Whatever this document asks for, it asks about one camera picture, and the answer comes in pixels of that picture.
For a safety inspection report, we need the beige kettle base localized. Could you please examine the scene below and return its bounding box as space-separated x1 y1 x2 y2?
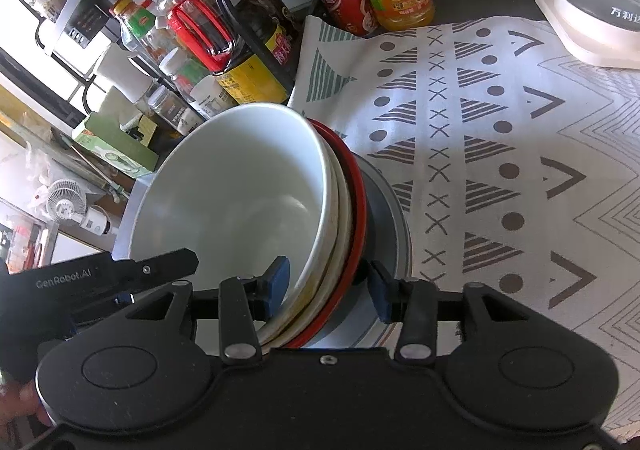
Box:
535 0 639 70

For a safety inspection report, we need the green cardboard box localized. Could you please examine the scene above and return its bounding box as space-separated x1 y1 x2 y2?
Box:
72 113 158 179

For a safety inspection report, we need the green label sauce bottle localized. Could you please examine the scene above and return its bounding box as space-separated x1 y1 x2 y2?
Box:
111 0 177 66

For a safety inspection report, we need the patterned fringed table mat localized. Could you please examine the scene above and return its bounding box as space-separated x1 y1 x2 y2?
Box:
290 17 639 440

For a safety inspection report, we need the black metal spice rack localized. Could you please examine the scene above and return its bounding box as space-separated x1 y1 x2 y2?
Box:
0 0 312 131

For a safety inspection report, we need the red rimmed bowl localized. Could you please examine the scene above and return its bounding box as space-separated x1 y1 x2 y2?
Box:
270 119 368 348

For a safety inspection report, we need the person's right hand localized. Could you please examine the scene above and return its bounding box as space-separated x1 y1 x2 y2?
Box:
0 381 52 436

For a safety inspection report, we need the small white desk fan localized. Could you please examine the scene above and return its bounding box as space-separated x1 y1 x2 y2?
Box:
46 179 112 235

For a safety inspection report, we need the white ceramic bowl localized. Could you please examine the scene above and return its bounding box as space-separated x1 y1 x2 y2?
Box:
128 103 338 349

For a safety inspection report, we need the white capped seasoning jar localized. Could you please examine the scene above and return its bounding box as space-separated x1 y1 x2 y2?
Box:
160 48 238 119

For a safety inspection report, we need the small glass salt jar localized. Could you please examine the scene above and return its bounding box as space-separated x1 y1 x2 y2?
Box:
148 86 204 137

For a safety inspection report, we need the large soy sauce bottle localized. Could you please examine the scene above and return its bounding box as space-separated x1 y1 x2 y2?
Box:
156 0 288 104

